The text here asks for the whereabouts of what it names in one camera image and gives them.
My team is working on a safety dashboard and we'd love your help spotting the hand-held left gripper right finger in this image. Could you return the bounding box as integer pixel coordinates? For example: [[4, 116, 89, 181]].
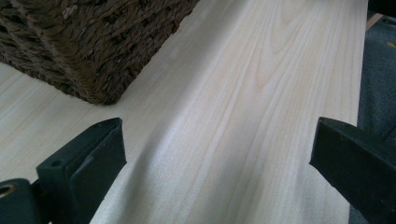
[[308, 117, 396, 224]]

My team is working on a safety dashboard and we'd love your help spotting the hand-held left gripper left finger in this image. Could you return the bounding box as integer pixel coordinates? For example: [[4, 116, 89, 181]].
[[35, 117, 128, 224]]

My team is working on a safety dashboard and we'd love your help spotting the brown woven wicker basket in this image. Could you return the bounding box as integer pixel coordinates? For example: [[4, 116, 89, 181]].
[[0, 0, 200, 105]]

